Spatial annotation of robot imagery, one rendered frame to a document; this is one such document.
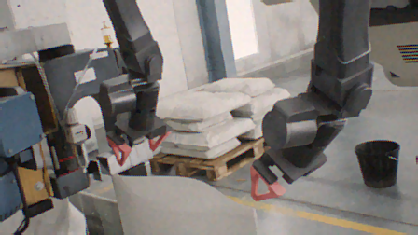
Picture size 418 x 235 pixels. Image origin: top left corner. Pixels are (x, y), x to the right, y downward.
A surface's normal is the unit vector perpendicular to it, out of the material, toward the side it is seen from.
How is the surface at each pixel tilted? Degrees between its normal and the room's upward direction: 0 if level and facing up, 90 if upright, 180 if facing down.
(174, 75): 90
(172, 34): 90
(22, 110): 90
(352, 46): 108
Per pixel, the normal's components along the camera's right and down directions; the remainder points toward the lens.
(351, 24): 0.45, 0.57
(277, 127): -0.84, 0.10
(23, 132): 0.93, -0.08
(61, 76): 0.71, 0.04
